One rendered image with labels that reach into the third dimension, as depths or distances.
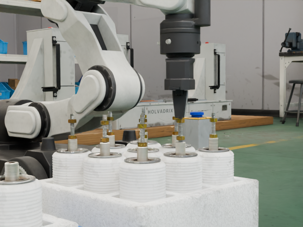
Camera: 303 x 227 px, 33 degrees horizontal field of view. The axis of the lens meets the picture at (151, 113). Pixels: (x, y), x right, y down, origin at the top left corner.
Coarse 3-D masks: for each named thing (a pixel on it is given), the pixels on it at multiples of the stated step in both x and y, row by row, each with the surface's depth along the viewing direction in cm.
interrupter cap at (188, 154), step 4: (168, 152) 117; (172, 152) 118; (188, 152) 118; (192, 152) 117; (168, 156) 112; (172, 156) 112; (176, 156) 111; (180, 156) 111; (184, 156) 111; (188, 156) 111; (192, 156) 112
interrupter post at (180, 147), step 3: (177, 141) 115; (183, 141) 115; (177, 144) 114; (180, 144) 114; (183, 144) 114; (177, 147) 114; (180, 147) 114; (183, 147) 114; (177, 150) 114; (180, 150) 114; (183, 150) 114; (177, 153) 114; (180, 153) 114; (183, 153) 114
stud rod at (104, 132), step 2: (102, 116) 114; (104, 116) 114; (104, 118) 114; (106, 118) 114; (102, 120) 114; (104, 120) 114; (104, 126) 114; (106, 126) 114; (102, 128) 114; (104, 128) 114; (104, 130) 114; (106, 130) 114; (102, 132) 114; (104, 132) 114; (106, 132) 114; (104, 134) 114; (106, 134) 114; (104, 136) 114; (106, 136) 114; (104, 142) 114; (106, 142) 114
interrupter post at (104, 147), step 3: (102, 144) 114; (105, 144) 114; (108, 144) 114; (102, 147) 114; (105, 147) 114; (108, 147) 114; (102, 150) 114; (105, 150) 114; (108, 150) 114; (102, 153) 114; (105, 153) 114; (108, 153) 114
